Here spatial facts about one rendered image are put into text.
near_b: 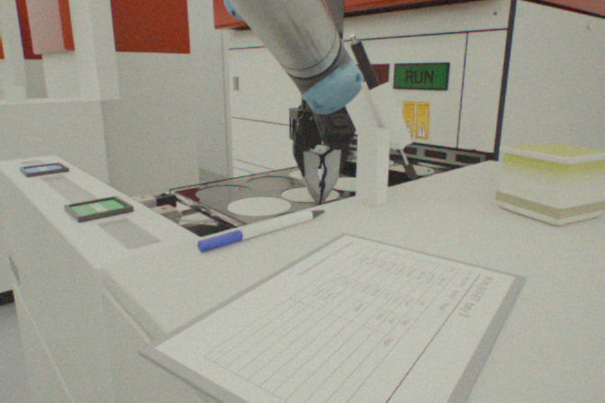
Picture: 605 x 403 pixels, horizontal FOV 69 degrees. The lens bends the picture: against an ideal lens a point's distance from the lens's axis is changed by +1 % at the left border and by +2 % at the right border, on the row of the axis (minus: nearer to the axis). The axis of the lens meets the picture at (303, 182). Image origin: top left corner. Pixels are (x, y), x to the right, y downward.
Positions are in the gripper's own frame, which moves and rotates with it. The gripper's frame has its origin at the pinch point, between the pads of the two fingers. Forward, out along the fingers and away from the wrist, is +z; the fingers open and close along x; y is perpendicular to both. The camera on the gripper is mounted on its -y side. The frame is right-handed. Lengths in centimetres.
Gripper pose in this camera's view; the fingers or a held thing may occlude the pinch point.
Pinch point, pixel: (320, 196)
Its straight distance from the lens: 70.5
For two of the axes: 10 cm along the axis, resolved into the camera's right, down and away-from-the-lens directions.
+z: 0.0, 9.7, 2.4
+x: -9.6, 0.7, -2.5
